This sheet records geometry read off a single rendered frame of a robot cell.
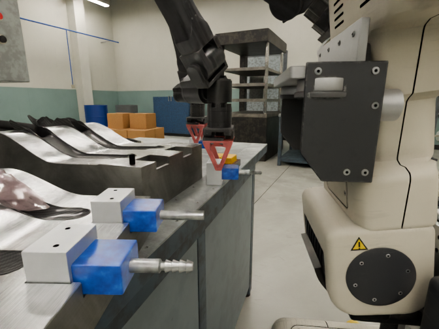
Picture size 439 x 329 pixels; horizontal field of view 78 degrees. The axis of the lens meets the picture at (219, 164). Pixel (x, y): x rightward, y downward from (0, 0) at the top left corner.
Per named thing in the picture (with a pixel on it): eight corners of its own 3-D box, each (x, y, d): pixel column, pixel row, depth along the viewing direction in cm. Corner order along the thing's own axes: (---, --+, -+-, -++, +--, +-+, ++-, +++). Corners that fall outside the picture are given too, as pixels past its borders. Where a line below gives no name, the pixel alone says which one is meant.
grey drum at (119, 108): (140, 135, 782) (138, 104, 762) (139, 138, 727) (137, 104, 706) (118, 136, 768) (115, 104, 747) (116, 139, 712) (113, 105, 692)
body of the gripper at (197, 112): (185, 122, 101) (185, 102, 99) (193, 119, 110) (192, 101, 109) (202, 123, 100) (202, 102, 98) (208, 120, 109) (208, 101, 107)
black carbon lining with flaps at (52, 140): (169, 155, 65) (167, 114, 63) (126, 170, 50) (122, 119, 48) (59, 147, 76) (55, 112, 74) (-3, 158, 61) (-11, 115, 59)
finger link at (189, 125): (185, 143, 103) (185, 119, 101) (191, 140, 110) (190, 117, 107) (203, 144, 102) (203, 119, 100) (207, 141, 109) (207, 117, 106)
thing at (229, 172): (260, 180, 68) (261, 159, 67) (262, 186, 63) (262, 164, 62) (209, 179, 69) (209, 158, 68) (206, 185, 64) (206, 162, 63)
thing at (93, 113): (115, 136, 755) (112, 104, 734) (97, 139, 703) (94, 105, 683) (100, 136, 779) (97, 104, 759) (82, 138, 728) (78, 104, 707)
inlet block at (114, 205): (206, 226, 37) (205, 188, 36) (202, 245, 32) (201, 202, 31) (112, 224, 37) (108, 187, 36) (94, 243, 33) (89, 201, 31)
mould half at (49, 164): (202, 177, 70) (201, 125, 67) (144, 218, 46) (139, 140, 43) (57, 163, 86) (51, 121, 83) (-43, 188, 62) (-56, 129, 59)
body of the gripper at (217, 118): (202, 137, 59) (202, 102, 57) (208, 131, 69) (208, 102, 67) (232, 138, 58) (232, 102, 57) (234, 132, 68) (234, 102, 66)
